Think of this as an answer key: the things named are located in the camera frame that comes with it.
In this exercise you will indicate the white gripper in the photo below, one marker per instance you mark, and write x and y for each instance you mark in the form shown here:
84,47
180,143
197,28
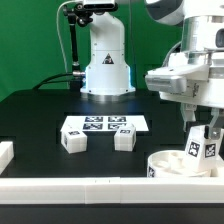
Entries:
205,86

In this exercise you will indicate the white round stool seat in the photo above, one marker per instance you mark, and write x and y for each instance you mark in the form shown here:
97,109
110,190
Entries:
168,164

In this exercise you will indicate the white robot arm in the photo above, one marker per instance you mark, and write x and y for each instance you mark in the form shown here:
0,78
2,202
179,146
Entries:
108,74

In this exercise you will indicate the white sheet with tags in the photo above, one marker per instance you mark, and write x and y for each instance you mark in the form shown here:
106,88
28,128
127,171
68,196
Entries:
104,123

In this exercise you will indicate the white left fence block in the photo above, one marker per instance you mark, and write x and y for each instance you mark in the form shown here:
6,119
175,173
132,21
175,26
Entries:
6,154

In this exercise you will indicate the white front fence rail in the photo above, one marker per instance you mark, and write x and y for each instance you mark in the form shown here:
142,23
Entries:
110,190

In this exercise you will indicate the overhead camera bar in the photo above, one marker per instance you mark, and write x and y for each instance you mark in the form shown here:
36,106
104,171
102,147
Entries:
99,4

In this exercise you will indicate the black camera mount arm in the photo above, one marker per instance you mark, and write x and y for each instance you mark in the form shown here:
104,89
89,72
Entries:
76,16

